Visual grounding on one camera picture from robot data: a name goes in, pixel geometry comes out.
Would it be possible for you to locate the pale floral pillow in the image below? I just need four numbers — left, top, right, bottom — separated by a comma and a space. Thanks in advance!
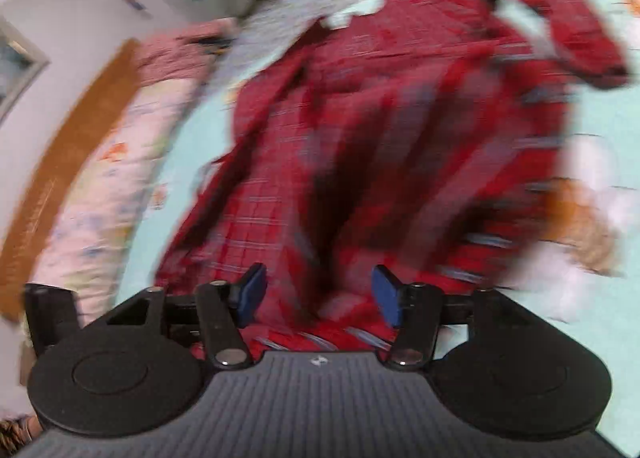
35, 73, 211, 329

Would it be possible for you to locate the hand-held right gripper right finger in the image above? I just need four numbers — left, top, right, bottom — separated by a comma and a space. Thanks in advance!
371, 264, 531, 371

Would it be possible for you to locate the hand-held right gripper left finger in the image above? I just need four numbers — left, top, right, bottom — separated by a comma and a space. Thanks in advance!
107, 262, 268, 370

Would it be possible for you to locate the wooden headboard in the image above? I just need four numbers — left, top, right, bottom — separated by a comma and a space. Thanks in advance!
0, 38, 143, 324

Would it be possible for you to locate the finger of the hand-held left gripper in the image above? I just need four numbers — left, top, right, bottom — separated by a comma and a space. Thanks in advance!
22, 283, 81, 355

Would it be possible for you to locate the mint quilted blanket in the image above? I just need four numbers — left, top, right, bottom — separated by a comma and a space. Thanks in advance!
115, 0, 640, 444

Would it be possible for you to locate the red plaid shirt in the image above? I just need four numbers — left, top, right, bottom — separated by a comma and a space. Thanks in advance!
152, 0, 631, 364

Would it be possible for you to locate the person's floral clothed body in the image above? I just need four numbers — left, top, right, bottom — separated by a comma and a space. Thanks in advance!
0, 415, 41, 454

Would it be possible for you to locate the pink patterned cloth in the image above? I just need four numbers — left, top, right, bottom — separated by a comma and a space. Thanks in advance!
135, 18, 241, 84

